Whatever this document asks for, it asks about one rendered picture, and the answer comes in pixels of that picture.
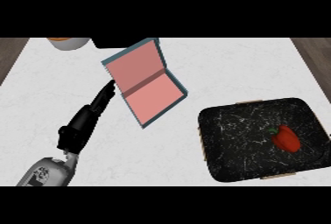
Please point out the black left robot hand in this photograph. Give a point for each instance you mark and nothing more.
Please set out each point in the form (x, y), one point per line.
(81, 122)

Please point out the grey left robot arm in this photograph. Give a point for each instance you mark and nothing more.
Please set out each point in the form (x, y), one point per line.
(44, 172)

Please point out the pink box with teal edges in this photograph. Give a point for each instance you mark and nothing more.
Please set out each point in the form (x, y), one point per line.
(143, 84)

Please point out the black marble tray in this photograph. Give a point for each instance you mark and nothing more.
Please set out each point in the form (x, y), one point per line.
(258, 140)

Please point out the red bell pepper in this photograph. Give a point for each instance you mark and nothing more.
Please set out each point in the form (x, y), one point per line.
(286, 138)

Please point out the white cup with orange content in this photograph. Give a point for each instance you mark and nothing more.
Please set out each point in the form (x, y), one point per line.
(68, 43)

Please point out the black appliance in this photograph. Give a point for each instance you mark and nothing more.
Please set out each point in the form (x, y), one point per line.
(114, 43)

